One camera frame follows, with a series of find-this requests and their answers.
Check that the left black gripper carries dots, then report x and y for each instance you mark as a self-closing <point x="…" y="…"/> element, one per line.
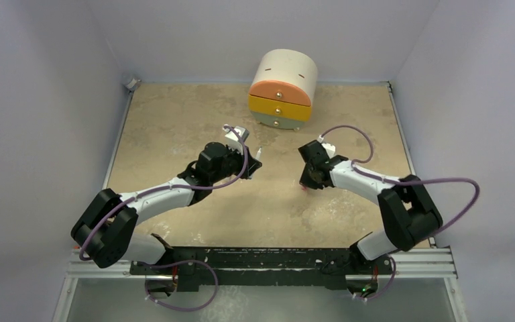
<point x="239" y="156"/>

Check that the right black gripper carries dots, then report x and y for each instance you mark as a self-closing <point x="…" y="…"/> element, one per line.
<point x="311" y="164"/>

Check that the white pen blue tip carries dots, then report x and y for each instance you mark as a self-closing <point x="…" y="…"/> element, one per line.
<point x="258" y="153"/>

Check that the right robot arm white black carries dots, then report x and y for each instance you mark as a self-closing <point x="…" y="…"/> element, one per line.
<point x="408" y="213"/>

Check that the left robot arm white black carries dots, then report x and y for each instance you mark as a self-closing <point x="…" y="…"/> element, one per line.
<point x="105" y="232"/>

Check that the small three-drawer cabinet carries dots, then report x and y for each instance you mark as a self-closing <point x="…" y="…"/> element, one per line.
<point x="282" y="91"/>

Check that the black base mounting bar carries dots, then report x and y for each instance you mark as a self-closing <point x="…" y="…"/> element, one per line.
<point x="331" y="268"/>

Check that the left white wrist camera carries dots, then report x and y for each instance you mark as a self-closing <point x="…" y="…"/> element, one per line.
<point x="235" y="137"/>

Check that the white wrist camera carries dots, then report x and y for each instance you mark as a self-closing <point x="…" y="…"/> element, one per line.
<point x="329" y="148"/>
<point x="235" y="137"/>

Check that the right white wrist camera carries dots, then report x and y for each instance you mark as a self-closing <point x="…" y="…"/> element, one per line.
<point x="329" y="148"/>

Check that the grey corner bracket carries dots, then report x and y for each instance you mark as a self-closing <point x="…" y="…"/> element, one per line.
<point x="132" y="83"/>

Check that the aluminium frame rail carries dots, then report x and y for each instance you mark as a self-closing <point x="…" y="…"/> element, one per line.
<point x="168" y="125"/>

